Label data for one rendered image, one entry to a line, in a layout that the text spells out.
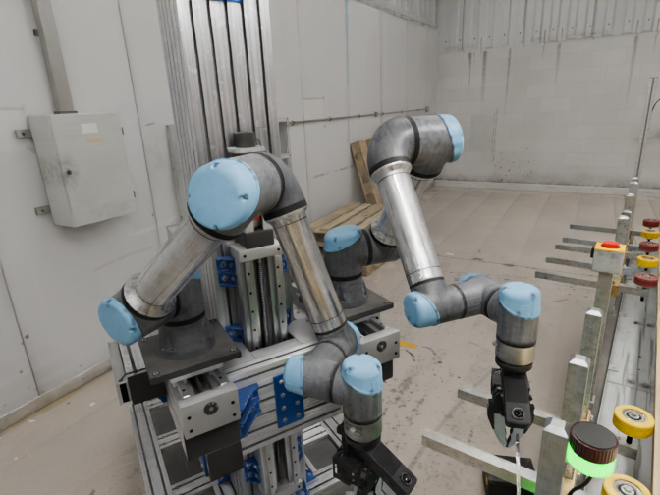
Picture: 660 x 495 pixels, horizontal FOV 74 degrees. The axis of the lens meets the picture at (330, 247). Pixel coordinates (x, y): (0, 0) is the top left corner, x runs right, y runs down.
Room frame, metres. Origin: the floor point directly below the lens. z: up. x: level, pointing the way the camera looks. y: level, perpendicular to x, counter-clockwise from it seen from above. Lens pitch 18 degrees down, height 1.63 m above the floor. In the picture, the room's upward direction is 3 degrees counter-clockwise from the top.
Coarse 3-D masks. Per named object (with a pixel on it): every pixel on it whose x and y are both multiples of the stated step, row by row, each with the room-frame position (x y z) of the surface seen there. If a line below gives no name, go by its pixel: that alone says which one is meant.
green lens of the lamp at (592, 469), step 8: (568, 448) 0.53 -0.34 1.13; (568, 456) 0.52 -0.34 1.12; (576, 456) 0.50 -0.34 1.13; (576, 464) 0.50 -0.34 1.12; (584, 464) 0.49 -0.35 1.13; (592, 464) 0.49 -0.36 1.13; (608, 464) 0.49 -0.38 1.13; (584, 472) 0.49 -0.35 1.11; (592, 472) 0.49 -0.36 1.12; (600, 472) 0.48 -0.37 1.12; (608, 472) 0.48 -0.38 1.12
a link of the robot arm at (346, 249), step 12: (336, 228) 1.31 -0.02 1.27; (348, 228) 1.29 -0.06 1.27; (324, 240) 1.26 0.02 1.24; (336, 240) 1.24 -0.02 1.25; (348, 240) 1.23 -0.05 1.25; (360, 240) 1.26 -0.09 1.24; (324, 252) 1.27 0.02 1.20; (336, 252) 1.23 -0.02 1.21; (348, 252) 1.22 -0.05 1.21; (360, 252) 1.24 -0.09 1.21; (372, 252) 1.25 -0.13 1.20; (336, 264) 1.23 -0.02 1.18; (348, 264) 1.22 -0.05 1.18; (360, 264) 1.25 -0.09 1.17; (336, 276) 1.23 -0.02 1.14; (348, 276) 1.22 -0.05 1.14
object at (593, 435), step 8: (576, 424) 0.54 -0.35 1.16; (584, 424) 0.53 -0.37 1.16; (592, 424) 0.53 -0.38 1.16; (576, 432) 0.52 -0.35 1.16; (584, 432) 0.52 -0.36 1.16; (592, 432) 0.52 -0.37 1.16; (600, 432) 0.52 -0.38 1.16; (608, 432) 0.52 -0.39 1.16; (584, 440) 0.50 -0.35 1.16; (592, 440) 0.50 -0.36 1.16; (600, 440) 0.50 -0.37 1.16; (608, 440) 0.50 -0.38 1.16; (600, 448) 0.49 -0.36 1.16; (608, 448) 0.49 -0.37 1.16; (568, 464) 0.54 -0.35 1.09; (600, 464) 0.49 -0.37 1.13; (576, 488) 0.52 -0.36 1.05
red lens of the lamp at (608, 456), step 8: (576, 440) 0.51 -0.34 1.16; (616, 440) 0.50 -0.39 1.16; (576, 448) 0.51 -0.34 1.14; (584, 448) 0.49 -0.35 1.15; (592, 448) 0.49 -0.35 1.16; (616, 448) 0.49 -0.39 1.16; (584, 456) 0.49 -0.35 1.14; (592, 456) 0.49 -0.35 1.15; (600, 456) 0.48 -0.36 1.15; (608, 456) 0.48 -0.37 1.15; (616, 456) 0.49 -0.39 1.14
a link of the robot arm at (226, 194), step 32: (224, 160) 0.76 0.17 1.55; (256, 160) 0.80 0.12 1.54; (192, 192) 0.74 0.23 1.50; (224, 192) 0.72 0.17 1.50; (256, 192) 0.75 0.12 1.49; (192, 224) 0.78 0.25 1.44; (224, 224) 0.72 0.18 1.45; (160, 256) 0.82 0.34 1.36; (192, 256) 0.80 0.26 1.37; (128, 288) 0.86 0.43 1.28; (160, 288) 0.83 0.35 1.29; (128, 320) 0.83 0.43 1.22; (160, 320) 0.87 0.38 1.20
